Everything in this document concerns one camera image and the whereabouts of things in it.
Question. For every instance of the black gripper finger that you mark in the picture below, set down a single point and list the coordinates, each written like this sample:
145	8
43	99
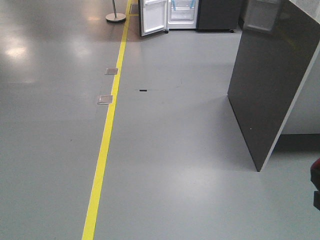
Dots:
316	199

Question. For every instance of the red yellow apple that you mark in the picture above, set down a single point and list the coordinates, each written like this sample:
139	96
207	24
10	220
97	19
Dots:
315	174

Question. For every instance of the white open fridge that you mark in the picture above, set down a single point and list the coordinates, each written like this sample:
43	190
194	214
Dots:
182	14

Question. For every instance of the fridge door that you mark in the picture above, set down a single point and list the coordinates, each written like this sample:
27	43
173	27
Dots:
152	16

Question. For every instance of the metal floor socket plate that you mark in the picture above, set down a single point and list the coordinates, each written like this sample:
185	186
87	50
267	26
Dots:
111	71

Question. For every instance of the floor lamp stand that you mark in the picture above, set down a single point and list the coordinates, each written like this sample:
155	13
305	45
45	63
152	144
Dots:
115	17

